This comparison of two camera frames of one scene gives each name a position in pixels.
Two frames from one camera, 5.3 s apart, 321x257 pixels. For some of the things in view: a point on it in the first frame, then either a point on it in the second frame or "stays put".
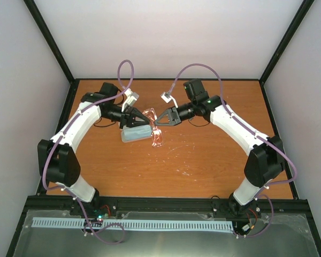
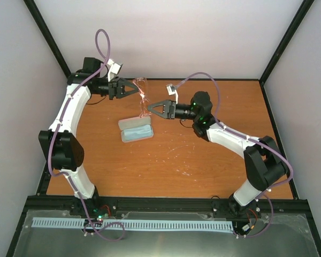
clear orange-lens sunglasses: [156, 133] -> [140, 84]
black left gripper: [128, 117] -> [116, 89]
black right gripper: [173, 119] -> [166, 104]
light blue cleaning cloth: [137, 132] stays put
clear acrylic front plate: [290, 236] stays put
